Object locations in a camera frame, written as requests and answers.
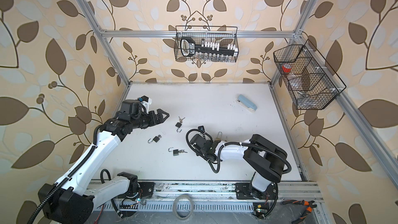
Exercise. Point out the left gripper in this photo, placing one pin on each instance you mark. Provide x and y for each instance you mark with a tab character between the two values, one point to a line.
153	121

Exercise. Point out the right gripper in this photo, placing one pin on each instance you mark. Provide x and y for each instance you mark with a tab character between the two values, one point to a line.
199	152

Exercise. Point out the brass padlock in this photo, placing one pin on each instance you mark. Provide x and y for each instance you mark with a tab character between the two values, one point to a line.
219	137

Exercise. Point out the black padlock with keys top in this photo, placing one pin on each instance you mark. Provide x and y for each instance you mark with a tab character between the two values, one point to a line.
178	125

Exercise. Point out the black padlock with keys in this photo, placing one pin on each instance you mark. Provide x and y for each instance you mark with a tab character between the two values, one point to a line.
176	152
178	125

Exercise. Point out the black padlock with keys bottom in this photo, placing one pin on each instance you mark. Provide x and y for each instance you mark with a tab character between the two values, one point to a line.
176	152

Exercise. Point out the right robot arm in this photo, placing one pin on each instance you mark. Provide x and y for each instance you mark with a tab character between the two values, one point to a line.
267	159

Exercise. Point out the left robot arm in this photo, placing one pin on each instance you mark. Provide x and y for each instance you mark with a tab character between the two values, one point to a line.
68	200

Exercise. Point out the black padlock left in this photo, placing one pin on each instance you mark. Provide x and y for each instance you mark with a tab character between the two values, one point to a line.
155	139

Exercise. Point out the light blue stapler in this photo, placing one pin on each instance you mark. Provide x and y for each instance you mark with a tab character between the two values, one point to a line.
246	103

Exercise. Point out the black tool rack in basket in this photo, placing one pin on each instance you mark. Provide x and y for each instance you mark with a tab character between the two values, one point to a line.
189	48

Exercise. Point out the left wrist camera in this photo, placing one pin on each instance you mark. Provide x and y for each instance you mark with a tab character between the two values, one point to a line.
145	101

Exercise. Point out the back wire basket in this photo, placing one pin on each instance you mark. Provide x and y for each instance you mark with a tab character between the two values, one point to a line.
220	34

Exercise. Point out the wire basket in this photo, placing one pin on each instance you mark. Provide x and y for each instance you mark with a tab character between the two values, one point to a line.
220	34
313	83

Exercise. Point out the right wire basket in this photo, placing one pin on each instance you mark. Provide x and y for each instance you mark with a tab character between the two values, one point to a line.
313	83

